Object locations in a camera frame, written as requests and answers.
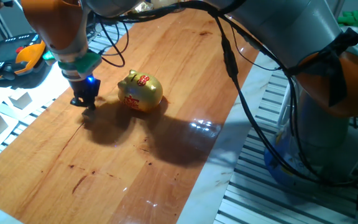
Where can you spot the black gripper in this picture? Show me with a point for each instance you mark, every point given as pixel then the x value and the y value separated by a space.
pixel 85 88

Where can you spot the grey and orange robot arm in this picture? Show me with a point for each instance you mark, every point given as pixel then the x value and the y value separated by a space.
pixel 291 31

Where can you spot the wood grain table mat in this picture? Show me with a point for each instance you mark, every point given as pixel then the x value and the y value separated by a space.
pixel 104 140

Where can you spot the white paper sheets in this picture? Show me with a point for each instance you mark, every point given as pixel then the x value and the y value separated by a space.
pixel 42 87

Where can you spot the golden piggy bank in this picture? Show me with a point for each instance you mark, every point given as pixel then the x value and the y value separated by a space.
pixel 141 93

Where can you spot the black orange teach pendant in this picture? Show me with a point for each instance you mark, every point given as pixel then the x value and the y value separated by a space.
pixel 11 57

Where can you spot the gold foil bag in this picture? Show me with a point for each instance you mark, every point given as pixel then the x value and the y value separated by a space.
pixel 143 6

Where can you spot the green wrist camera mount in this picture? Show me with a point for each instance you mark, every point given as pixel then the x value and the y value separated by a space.
pixel 85 62

